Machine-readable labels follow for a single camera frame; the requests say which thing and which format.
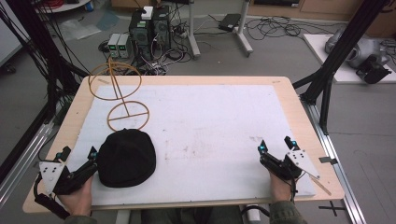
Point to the person's right hand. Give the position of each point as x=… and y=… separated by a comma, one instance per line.
x=279, y=189

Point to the black computer tower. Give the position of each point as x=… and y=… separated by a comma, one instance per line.
x=162, y=29
x=141, y=35

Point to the black knit hat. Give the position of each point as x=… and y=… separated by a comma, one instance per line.
x=126, y=158

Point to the grey power supply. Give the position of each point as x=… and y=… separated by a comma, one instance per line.
x=124, y=46
x=113, y=45

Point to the clear plastic sheet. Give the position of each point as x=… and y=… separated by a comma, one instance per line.
x=79, y=29

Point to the aluminium rail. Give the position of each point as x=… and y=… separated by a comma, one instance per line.
x=25, y=161
x=330, y=146

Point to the white platform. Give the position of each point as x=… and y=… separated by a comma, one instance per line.
x=342, y=76

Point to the black flat box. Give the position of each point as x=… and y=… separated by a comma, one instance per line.
x=229, y=21

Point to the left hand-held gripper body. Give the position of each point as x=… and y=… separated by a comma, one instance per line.
x=67, y=182

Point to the white table leg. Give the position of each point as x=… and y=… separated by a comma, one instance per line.
x=123, y=217

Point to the thin wooden stick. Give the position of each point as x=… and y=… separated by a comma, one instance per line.
x=320, y=185

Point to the person's left hand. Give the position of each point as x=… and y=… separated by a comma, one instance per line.
x=78, y=199

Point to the white box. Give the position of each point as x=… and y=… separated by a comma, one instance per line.
x=147, y=12

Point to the grey robot housing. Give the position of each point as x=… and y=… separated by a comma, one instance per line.
x=365, y=49

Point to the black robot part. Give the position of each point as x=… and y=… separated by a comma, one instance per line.
x=373, y=71

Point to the white desk leg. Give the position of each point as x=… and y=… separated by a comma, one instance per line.
x=244, y=31
x=193, y=34

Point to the white foam mat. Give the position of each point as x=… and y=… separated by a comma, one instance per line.
x=202, y=140

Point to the black tape strip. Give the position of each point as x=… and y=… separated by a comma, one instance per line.
x=327, y=160

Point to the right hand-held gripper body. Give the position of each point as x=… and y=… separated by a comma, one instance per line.
x=285, y=166

